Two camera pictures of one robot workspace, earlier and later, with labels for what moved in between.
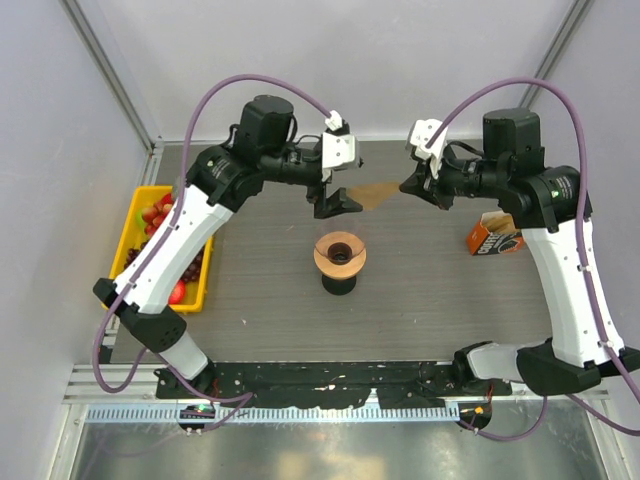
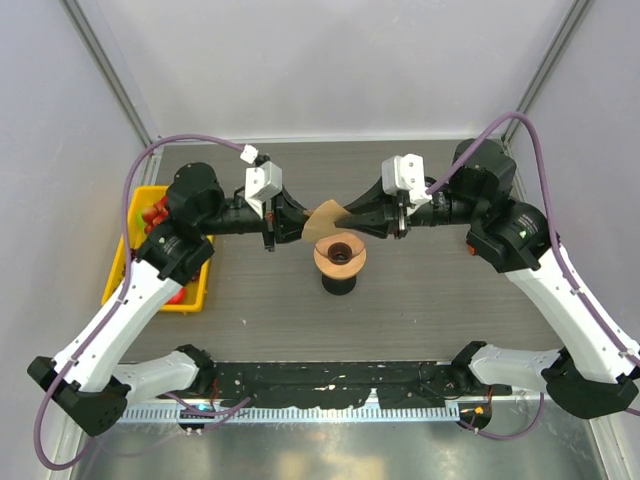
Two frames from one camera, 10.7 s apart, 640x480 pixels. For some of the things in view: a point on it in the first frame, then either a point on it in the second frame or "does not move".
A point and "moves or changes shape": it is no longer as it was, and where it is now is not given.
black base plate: x=395 y=385 does not move
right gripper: x=424 y=184 → x=380 y=224
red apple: x=178 y=293 does not move
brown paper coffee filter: x=371 y=195 moves or changes shape
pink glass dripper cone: x=340 y=247 does not move
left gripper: x=336 y=203 → x=283 y=218
